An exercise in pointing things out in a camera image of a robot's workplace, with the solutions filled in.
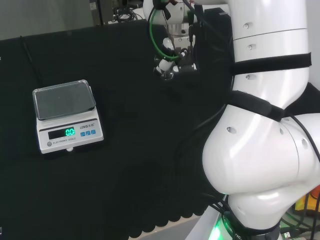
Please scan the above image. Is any white electronic balance steel pan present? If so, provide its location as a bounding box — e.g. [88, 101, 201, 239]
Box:
[32, 79, 105, 155]

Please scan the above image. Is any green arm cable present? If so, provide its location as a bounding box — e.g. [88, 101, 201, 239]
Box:
[148, 6, 182, 61]

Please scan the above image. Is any pale board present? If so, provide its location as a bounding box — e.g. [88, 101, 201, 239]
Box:
[128, 213, 202, 240]

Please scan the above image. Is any bundle of background cables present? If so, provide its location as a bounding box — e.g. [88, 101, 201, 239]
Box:
[111, 2, 146, 25]

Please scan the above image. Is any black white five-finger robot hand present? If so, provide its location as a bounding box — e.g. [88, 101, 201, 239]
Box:
[153, 36, 200, 81]

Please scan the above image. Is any black box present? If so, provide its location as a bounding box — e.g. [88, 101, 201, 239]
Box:
[202, 8, 233, 28]

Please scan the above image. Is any yellow stop button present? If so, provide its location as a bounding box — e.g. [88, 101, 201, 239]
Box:
[294, 184, 320, 217]

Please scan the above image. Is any black bench cloth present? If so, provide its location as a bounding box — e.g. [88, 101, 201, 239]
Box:
[0, 18, 320, 240]

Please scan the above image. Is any black balance power cable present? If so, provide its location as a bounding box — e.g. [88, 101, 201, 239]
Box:
[19, 35, 43, 87]

